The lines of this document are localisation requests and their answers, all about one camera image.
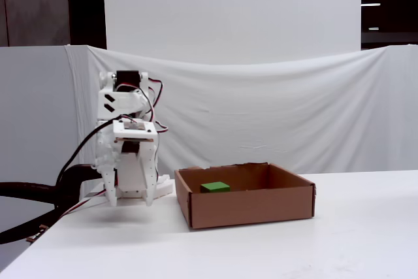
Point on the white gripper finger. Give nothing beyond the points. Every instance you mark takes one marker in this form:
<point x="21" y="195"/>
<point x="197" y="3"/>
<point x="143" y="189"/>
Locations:
<point x="137" y="174"/>
<point x="109" y="187"/>

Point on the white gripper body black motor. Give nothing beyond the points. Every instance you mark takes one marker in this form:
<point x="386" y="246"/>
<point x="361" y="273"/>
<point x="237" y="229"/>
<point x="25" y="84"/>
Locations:
<point x="130" y="174"/>

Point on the green cube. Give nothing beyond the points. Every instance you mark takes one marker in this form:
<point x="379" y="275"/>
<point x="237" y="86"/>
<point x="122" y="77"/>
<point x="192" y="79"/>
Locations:
<point x="215" y="187"/>

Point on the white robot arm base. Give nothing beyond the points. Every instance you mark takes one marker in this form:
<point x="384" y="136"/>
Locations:
<point x="165" y="187"/>

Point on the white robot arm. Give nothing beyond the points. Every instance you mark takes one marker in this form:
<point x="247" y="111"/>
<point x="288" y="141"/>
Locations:
<point x="127" y="102"/>

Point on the brown cardboard box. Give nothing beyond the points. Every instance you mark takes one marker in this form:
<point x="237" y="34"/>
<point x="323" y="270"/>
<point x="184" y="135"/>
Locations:
<point x="251" y="208"/>

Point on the grey partition panel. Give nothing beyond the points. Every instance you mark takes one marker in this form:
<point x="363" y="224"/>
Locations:
<point x="29" y="112"/>

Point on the black curved tube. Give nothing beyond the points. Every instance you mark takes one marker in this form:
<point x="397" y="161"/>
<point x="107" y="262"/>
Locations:
<point x="26" y="190"/>

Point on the small brown table clamp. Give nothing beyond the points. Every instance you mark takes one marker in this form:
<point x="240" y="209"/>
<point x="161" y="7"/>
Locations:
<point x="36" y="234"/>

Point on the white draped cloth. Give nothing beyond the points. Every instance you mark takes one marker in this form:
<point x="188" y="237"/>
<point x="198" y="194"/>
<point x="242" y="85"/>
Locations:
<point x="277" y="112"/>

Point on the brown wooden door panel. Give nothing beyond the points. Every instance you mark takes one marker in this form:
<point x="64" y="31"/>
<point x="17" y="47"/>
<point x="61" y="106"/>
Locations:
<point x="36" y="8"/>

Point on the white backdrop panel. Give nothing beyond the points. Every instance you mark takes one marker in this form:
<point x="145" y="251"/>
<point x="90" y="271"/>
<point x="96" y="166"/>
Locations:
<point x="228" y="11"/>

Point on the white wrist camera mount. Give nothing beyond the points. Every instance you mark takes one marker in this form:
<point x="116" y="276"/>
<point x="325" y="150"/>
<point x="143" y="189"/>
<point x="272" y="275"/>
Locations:
<point x="134" y="132"/>

